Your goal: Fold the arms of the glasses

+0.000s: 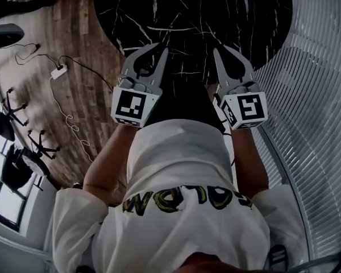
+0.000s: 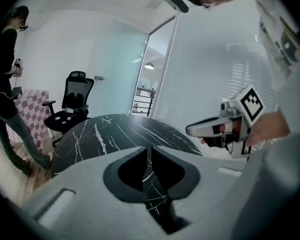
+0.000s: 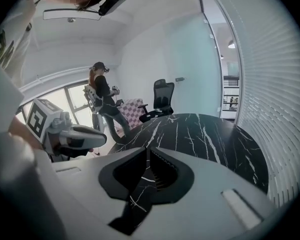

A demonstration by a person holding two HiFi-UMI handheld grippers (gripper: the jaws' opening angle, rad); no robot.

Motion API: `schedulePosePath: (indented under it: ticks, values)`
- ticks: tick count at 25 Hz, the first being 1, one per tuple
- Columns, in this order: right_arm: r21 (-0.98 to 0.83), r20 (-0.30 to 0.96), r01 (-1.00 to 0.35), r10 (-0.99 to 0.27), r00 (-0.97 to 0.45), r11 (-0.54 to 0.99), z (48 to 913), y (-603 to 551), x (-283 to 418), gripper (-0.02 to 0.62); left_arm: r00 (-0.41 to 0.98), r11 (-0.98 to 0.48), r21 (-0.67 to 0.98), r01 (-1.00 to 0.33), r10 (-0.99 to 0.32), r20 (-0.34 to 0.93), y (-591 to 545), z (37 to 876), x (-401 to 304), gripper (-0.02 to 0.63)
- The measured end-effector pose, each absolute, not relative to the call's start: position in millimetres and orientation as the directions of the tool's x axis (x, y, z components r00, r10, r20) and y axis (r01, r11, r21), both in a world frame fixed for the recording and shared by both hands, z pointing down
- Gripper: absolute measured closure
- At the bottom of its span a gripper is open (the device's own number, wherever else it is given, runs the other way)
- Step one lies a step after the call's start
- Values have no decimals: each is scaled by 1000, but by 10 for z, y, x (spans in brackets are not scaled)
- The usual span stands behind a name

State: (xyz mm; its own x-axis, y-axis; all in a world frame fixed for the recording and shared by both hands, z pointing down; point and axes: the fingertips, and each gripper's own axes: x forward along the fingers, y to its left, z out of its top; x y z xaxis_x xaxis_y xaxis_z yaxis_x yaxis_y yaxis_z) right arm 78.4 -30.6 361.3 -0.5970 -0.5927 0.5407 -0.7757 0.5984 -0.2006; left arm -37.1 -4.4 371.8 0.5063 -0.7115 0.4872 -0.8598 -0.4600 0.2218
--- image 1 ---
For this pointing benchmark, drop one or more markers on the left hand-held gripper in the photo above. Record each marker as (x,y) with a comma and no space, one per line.
(129,104)

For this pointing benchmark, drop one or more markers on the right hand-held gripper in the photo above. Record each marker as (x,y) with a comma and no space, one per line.
(248,105)

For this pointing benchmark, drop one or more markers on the person's left forearm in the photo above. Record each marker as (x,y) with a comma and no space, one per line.
(108,163)

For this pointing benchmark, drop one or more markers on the person's right forearm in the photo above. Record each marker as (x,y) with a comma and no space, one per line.
(247,161)

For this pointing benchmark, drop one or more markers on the black trousers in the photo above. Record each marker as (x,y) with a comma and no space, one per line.
(184,104)

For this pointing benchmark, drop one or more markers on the white power strip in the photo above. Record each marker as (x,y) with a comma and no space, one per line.
(58,71)

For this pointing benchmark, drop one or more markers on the grey window blinds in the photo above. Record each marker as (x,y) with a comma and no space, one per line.
(315,109)

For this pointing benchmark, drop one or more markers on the white printed t-shirt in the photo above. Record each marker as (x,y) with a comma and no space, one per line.
(176,209)

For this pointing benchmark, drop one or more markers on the black office chair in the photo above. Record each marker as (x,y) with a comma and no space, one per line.
(28,158)
(5,118)

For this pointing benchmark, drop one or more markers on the black striped shoe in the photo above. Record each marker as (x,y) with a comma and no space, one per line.
(278,256)

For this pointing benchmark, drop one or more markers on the dark framed window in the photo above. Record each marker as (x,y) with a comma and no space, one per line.
(7,203)

